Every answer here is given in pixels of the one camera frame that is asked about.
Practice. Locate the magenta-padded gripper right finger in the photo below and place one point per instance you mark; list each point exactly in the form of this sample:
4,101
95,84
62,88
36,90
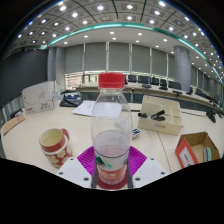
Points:
148,171

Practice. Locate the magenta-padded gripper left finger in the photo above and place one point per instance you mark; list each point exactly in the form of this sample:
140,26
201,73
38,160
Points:
75,171

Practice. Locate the clear red-capped water bottle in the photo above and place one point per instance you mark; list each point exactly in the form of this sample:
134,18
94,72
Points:
111,133

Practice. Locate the red floral mug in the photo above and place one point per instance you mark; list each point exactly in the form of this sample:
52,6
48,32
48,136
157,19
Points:
55,148

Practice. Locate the open brown cardboard box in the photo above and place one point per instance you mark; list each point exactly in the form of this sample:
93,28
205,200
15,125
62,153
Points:
186,156

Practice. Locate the beige wooden organizer box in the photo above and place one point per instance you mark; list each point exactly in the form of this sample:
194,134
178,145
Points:
160,126

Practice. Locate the green whiteboard eraser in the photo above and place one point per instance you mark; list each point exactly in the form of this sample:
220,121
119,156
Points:
207,154

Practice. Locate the white paper sheets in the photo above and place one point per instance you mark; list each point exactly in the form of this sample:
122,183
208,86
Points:
84,108

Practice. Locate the curved conference desk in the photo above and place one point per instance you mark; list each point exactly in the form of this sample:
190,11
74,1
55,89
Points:
136,97

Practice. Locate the white cardboard box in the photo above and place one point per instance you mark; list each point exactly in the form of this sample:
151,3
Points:
38,98

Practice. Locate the row of black office chairs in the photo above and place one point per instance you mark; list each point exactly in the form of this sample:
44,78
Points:
144,79

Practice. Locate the ceiling lights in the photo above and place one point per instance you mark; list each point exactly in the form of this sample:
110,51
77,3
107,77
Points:
100,7

